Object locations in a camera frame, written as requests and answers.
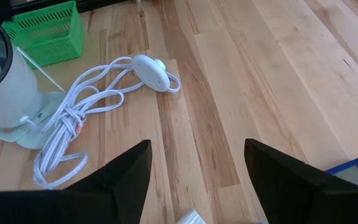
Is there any green plastic basket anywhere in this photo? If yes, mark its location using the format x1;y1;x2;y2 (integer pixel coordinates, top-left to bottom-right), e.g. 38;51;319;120
1;0;85;68

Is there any white lamp power cord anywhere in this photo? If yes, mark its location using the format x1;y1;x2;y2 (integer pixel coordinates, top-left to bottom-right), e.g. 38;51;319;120
19;54;181;190

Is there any pale green desk lamp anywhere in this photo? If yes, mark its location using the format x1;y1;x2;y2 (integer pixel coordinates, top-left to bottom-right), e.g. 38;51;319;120
0;11;67;151

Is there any lavender power adapter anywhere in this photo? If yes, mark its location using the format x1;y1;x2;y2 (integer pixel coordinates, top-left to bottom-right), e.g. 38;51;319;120
175;208;207;224

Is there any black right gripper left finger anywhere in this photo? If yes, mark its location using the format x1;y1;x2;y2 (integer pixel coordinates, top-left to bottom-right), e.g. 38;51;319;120
0;139;153;224

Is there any blue digital clock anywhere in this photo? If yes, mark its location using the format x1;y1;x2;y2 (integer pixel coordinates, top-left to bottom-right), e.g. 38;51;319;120
324;156;358;191

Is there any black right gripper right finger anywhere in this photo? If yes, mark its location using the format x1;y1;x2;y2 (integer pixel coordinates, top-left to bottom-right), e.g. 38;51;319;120
243;138;358;224

